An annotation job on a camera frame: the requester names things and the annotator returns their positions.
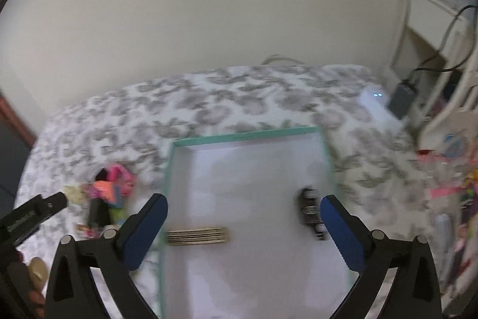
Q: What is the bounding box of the white shelf unit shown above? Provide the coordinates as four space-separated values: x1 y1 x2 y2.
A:
381 0 478 140

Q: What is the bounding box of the cream hair claw clip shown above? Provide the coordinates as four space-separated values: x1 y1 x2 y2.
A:
63 185 88 205

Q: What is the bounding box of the dark grey power bank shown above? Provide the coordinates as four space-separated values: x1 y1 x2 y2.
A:
388 80 418 120

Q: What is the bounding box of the green-rimmed white box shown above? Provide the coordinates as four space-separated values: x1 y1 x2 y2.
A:
160 126 355 319

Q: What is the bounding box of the brown dog toy figure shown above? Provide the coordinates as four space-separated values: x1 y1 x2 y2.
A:
76 223 98 239

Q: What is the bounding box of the black cable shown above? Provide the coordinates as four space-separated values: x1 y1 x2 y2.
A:
409 5 478 84

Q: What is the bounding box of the dark wooden furniture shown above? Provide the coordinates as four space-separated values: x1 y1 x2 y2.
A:
0 95 38 200

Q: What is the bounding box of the person's left hand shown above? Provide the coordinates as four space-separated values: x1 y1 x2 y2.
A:
11 252 49 318

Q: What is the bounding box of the white device with lights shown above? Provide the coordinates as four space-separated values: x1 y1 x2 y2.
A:
356 87 391 120

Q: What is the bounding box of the clear jar of colourful items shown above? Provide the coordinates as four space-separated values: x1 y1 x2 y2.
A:
418 132 478 297

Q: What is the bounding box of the grey floral blanket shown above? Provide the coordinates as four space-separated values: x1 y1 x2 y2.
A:
17 65 449 319

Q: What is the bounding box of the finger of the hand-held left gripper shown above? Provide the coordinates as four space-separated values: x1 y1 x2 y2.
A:
33 192 70 222

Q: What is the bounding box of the black toy car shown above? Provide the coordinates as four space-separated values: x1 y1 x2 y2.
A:
298 186 329 241

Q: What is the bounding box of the black gold patterned bar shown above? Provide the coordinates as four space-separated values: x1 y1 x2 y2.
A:
165 227 229 247

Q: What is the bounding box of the orange and blue toy knife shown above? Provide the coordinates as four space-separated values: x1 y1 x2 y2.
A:
88 180 124 207

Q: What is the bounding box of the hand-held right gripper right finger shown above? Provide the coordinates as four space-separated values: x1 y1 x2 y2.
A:
320 194 443 319

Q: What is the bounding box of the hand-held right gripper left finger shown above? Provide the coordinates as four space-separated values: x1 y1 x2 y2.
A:
45 193 169 319

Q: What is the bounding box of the white curved chair frame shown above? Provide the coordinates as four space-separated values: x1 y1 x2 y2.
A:
416 78 478 148

